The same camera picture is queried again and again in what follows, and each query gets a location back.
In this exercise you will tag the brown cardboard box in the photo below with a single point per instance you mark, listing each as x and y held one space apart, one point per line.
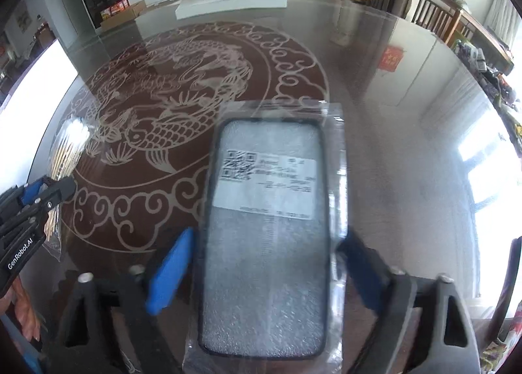
130 15

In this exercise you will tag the yellow floral cloth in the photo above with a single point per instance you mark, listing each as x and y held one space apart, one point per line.
499 353

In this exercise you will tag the black tablet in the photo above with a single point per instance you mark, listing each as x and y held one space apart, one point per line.
507 288

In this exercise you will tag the red yellow packets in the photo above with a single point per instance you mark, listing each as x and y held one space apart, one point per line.
114 9

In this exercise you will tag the white sheer curtain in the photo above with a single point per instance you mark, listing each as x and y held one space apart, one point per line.
503 15

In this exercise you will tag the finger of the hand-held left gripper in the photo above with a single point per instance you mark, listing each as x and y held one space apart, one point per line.
34 192
59 192

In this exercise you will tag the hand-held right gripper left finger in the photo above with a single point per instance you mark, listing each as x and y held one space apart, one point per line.
169 272

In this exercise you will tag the wooden slatted chair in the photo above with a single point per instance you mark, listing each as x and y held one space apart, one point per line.
432 11

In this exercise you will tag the framed wall painting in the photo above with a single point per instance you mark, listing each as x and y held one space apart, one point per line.
23 19

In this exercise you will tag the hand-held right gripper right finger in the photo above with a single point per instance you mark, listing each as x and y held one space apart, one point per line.
401 296

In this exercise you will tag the white storage box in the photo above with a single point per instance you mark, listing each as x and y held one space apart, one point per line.
36 92

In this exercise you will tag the phone case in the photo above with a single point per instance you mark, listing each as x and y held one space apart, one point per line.
265 255

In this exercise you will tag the white flat box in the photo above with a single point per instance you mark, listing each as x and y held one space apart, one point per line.
232 7

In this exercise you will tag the wooden desk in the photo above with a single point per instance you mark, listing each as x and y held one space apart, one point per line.
485 37

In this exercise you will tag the cotton swabs bag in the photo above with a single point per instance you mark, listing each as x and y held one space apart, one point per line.
69 145

